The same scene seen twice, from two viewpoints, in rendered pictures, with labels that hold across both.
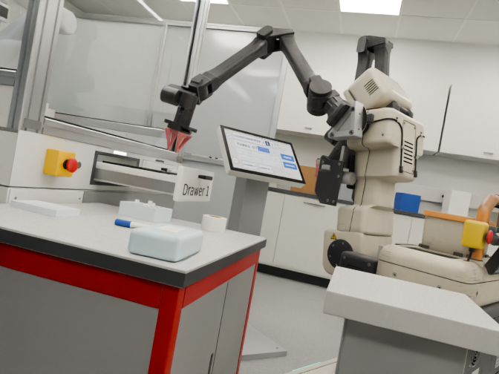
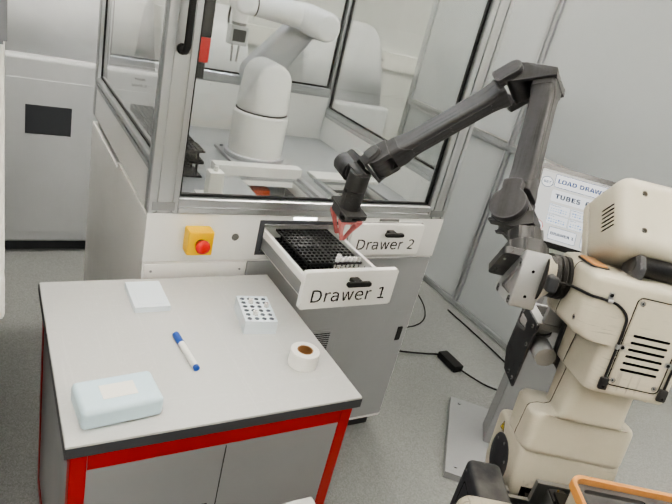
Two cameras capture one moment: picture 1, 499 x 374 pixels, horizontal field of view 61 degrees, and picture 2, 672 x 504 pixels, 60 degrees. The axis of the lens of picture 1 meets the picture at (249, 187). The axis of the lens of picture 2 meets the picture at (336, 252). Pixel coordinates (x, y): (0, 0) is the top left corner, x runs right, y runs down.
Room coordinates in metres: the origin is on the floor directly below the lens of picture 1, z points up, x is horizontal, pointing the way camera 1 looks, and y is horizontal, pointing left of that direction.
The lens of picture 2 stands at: (0.35, -0.70, 1.57)
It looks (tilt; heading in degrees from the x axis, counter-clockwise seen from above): 23 degrees down; 41
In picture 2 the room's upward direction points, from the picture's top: 14 degrees clockwise
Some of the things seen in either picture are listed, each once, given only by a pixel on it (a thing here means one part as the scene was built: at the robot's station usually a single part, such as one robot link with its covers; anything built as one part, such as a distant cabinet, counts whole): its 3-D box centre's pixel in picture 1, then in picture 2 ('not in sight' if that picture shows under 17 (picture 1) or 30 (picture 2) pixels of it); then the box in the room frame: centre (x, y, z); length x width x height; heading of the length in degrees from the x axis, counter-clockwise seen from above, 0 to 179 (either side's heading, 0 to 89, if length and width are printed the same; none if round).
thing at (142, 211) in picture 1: (145, 211); (255, 314); (1.23, 0.28, 0.78); 0.12 x 0.08 x 0.04; 67
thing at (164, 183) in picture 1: (140, 177); (314, 254); (1.50, 0.38, 0.86); 0.40 x 0.26 x 0.06; 76
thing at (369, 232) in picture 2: (159, 176); (385, 238); (1.82, 0.39, 0.87); 0.29 x 0.02 x 0.11; 166
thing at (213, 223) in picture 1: (213, 223); (303, 356); (1.22, 0.08, 0.78); 0.07 x 0.07 x 0.04
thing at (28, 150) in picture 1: (17, 151); (257, 182); (1.68, 0.93, 0.87); 1.02 x 0.95 x 0.14; 166
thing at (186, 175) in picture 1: (195, 185); (349, 287); (1.44, 0.18, 0.87); 0.29 x 0.02 x 0.11; 166
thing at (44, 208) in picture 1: (46, 208); (147, 296); (1.02, 0.48, 0.77); 0.13 x 0.09 x 0.02; 76
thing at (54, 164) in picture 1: (60, 163); (198, 241); (1.19, 0.54, 0.88); 0.07 x 0.05 x 0.07; 166
